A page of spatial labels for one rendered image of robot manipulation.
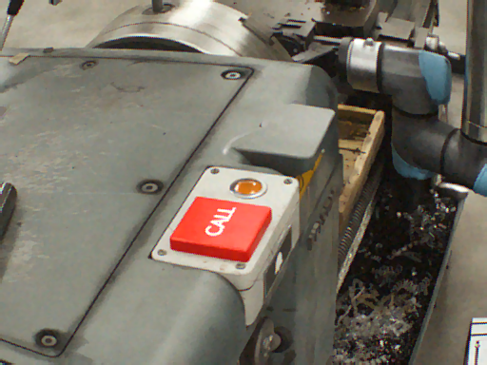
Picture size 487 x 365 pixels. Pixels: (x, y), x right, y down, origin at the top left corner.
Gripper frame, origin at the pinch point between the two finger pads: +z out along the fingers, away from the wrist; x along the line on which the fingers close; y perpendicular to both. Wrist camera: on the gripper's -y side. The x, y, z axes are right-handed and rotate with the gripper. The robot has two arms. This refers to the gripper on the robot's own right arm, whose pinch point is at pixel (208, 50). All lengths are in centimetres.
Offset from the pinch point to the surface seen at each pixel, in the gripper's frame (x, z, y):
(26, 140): 18, -3, -57
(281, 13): -10.6, 1.7, 40.9
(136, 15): 15.5, 0.9, -22.1
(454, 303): -108, -32, 88
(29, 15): -107, 190, 252
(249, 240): 19, -28, -68
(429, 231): -52, -28, 40
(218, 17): 14.9, -9.1, -20.4
